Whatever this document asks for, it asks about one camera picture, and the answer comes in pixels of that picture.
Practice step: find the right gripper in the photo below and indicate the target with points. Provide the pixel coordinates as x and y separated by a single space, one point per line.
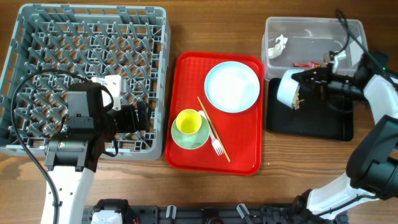
320 76

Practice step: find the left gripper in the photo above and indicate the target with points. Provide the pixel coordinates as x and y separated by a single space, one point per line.
130 125

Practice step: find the red sauce packet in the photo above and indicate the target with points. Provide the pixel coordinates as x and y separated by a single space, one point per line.
308 65

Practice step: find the light blue bowl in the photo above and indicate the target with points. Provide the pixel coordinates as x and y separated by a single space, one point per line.
288 87

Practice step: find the white napkin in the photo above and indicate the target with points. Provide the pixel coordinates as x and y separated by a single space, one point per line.
277 50

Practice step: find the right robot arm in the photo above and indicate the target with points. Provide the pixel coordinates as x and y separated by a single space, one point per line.
371 173

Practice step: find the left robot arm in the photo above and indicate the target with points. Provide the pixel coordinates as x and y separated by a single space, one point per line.
72 156

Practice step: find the grey dishwasher rack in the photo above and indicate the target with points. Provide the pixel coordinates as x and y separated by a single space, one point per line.
56 45

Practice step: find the food scraps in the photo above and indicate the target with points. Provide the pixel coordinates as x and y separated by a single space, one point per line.
296 101

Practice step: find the black plastic tray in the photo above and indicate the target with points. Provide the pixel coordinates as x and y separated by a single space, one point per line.
314 118

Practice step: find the clear plastic bin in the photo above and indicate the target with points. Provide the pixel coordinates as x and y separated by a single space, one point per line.
309 39

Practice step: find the yellow cup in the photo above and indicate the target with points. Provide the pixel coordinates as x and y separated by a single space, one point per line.
188 121

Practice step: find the green saucer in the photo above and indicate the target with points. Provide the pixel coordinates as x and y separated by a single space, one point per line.
191 142

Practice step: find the wooden chopstick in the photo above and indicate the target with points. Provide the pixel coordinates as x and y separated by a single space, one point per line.
214 130

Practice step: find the white plastic fork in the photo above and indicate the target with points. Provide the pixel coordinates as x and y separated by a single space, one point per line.
214 141

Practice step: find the light blue plate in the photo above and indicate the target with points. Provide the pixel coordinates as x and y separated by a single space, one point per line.
232 87

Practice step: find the red plastic tray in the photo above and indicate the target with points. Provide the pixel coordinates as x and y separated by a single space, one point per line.
240 133

